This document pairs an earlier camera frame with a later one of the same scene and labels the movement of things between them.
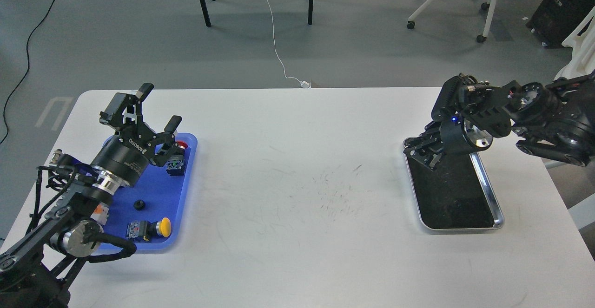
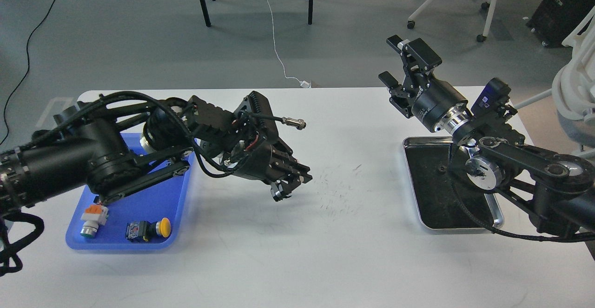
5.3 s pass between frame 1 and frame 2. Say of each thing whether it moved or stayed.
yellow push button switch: stayed
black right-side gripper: moved
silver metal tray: stayed
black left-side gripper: moved
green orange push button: stayed
